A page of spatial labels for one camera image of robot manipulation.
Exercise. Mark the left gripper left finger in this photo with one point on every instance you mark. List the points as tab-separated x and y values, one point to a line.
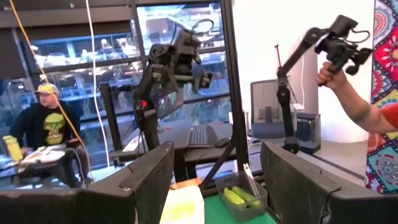
109	205

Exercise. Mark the black keyboard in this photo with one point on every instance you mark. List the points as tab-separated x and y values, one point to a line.
199	135

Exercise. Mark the colourful mandala cloth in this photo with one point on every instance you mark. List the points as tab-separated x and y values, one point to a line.
384	62

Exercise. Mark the grey mesh chair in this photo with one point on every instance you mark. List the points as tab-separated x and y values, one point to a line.
267	99

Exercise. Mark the black desk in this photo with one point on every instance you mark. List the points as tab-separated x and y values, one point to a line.
174	133

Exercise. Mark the white plastic bin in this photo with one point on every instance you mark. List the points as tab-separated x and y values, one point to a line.
183	199

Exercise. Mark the dark green cucumber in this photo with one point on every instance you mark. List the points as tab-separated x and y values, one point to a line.
248	196

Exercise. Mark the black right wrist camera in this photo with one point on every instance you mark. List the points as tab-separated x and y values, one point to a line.
186	46

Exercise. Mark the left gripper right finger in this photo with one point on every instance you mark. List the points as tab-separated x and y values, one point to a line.
311	199

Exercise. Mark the silver aluminium bracket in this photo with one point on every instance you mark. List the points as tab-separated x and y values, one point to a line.
250	179

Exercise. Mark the person's hand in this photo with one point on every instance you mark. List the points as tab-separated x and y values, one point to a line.
329	76

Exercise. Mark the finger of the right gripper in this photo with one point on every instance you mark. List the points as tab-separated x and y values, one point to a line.
161	90
202	80

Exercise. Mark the black computer case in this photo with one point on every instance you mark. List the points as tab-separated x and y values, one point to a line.
308	130

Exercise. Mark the yellow green bottle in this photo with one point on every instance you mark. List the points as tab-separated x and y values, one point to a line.
14	151

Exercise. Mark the black computer mouse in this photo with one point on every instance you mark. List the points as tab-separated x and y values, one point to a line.
222	142

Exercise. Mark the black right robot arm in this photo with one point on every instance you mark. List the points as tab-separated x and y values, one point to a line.
149	130

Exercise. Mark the person's forearm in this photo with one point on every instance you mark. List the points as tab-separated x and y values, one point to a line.
357	105

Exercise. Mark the grey translucent plastic bin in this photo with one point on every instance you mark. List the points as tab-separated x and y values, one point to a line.
242	214

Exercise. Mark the red and green bell pepper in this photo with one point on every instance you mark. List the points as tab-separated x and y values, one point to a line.
231	197

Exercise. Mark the green table mat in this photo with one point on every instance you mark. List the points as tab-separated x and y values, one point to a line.
217	214

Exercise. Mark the person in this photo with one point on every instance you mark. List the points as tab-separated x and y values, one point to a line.
31	121
391	115

